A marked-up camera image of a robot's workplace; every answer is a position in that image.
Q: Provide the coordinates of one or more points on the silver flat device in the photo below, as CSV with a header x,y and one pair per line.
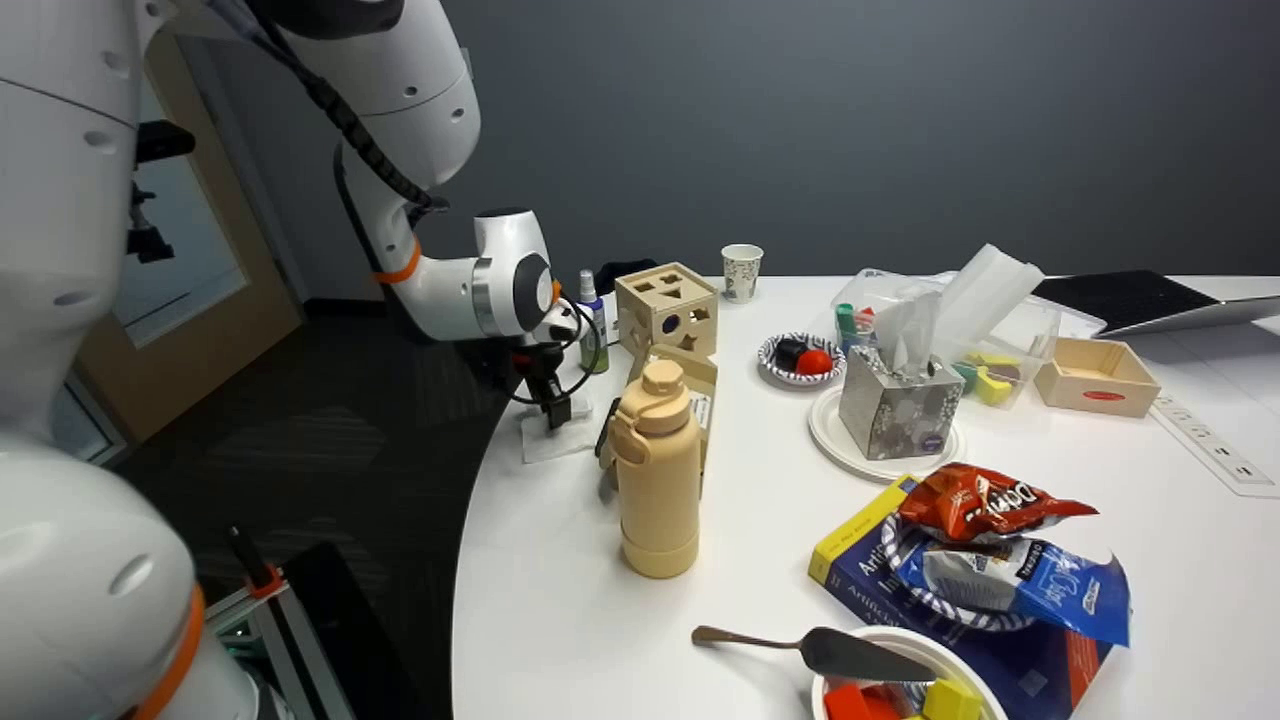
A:
x,y
1227,315

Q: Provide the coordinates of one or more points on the white round plate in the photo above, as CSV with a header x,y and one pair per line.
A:
x,y
834,448

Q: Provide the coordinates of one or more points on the clear plastic container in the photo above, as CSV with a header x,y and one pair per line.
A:
x,y
1023,376

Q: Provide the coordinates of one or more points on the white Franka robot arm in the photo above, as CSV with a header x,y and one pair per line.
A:
x,y
400,80

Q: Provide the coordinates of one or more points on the brown wooden door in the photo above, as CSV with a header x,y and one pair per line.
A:
x,y
253,322

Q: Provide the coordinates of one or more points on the grey tissue box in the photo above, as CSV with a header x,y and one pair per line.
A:
x,y
903,413

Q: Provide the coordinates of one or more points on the black red-tipped knob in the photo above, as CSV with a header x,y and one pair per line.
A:
x,y
253,559

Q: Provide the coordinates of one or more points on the clear plastic bag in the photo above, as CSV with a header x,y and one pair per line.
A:
x,y
986,292

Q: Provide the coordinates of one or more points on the wooden shape sorter box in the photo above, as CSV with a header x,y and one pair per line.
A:
x,y
665,309

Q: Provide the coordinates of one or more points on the bowl with red black items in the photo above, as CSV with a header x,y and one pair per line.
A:
x,y
803,362

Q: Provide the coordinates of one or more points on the orange chips bag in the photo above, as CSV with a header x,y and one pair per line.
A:
x,y
986,506

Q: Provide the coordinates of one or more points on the wooden tray with red piece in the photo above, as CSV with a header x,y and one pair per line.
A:
x,y
1096,376

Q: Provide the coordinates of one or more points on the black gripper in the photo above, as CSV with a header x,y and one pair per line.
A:
x,y
547,364

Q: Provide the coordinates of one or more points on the white tissue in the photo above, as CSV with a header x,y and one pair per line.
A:
x,y
908,334

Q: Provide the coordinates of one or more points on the metal spoon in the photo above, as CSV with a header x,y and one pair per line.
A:
x,y
841,653

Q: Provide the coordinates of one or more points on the black chair back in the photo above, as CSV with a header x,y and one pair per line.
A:
x,y
627,274

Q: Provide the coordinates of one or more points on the blue green spray bottle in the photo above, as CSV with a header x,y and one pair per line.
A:
x,y
593,347

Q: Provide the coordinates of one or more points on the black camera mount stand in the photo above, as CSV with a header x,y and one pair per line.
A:
x,y
150,203

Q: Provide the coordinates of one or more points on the patterned paper cup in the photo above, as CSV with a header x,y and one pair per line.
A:
x,y
743,274

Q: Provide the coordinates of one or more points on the blue snack bag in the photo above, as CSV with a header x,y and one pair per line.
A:
x,y
1080,595

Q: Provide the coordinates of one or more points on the black flat laptop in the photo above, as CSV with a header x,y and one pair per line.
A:
x,y
1122,298

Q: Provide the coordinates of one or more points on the white bowl of coloured blocks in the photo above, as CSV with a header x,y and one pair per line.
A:
x,y
905,694

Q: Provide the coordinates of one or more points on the white power strip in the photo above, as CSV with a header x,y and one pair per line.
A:
x,y
1223,448

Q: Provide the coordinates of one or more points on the aluminium rail frame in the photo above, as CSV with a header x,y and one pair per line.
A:
x,y
284,643

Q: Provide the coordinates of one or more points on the blue yellow book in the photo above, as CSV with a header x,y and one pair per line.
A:
x,y
863,561

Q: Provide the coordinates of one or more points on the beige water bottle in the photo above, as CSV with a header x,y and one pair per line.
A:
x,y
662,495

